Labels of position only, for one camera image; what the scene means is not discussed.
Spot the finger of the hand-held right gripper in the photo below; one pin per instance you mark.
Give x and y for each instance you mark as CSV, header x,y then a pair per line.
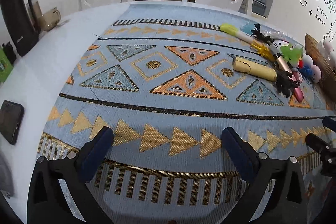
x,y
330,124
328,158

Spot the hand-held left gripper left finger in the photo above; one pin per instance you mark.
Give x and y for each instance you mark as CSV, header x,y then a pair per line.
x,y
98,150

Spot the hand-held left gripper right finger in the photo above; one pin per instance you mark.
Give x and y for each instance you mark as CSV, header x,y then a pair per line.
x,y
239,153

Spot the woven basket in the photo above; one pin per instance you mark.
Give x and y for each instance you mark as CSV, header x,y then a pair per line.
x,y
328,82

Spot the pink tube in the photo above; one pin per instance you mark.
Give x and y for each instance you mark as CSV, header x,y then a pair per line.
x,y
298,90

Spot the pink plush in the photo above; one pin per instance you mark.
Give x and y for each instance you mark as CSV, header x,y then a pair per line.
x,y
315,74

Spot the blue plush toy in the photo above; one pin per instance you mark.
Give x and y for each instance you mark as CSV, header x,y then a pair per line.
x,y
305,71

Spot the black rubber toy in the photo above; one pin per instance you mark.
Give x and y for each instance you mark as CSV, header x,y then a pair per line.
x,y
262,33
286,83

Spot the red and white plush ball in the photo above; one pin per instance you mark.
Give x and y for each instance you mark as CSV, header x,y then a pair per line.
x,y
305,60

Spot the patterned blue mat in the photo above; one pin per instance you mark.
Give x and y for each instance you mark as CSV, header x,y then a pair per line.
x,y
157,113

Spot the rose gold toy microphone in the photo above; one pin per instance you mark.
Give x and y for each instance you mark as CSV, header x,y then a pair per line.
x,y
281,61

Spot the green squishy toy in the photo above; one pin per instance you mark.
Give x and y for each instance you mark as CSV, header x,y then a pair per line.
x,y
291,53

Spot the gold cylinder tube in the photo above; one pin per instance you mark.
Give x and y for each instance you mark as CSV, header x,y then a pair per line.
x,y
254,68

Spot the black smartphone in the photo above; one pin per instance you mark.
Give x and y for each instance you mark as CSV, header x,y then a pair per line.
x,y
10,121

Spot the white cat plush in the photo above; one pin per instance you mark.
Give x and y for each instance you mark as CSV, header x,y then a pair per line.
x,y
280,45

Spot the yellow rubber toy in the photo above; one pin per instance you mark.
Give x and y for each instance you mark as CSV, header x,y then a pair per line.
x,y
262,50

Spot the green capped white pen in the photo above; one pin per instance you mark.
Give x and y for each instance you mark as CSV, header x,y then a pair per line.
x,y
236,31

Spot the light blue small toy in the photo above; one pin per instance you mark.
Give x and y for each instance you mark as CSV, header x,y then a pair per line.
x,y
246,29

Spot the green box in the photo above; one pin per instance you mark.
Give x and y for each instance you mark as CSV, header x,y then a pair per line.
x,y
5,64

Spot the small black box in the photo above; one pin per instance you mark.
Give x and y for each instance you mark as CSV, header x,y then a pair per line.
x,y
9,52

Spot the glass mug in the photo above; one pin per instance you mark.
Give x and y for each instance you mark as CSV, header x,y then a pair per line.
x,y
51,20

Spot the teal sofa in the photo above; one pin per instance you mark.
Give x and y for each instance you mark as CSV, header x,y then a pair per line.
x,y
259,3

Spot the black kettle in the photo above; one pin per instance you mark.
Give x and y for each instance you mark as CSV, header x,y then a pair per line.
x,y
19,19

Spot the wall decal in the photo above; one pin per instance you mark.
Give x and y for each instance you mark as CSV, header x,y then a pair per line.
x,y
320,3

